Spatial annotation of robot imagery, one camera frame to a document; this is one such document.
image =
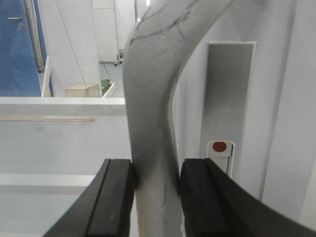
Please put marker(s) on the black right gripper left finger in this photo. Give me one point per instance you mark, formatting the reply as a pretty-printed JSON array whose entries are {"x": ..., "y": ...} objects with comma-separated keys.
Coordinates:
[{"x": 104, "y": 207}]

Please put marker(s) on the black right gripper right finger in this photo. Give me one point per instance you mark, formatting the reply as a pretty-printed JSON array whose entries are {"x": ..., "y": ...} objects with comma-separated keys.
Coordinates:
[{"x": 216, "y": 206}]

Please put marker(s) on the white framed sliding glass door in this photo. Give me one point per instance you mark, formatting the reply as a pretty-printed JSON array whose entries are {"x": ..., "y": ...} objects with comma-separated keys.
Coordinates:
[{"x": 248, "y": 81}]

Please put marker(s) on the grey curved door handle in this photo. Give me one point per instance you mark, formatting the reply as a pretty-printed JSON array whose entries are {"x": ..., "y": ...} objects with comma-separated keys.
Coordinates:
[{"x": 156, "y": 53}]

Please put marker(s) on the door lock latch plate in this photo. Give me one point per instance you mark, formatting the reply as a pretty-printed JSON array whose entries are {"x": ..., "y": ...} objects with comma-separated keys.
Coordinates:
[{"x": 222, "y": 153}]

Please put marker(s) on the blue door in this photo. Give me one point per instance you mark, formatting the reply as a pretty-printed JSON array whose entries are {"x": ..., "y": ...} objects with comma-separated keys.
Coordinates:
[{"x": 22, "y": 49}]

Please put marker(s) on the white planter box with plants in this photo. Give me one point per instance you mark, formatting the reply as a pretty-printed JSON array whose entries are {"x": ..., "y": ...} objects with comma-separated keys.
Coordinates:
[{"x": 108, "y": 88}]

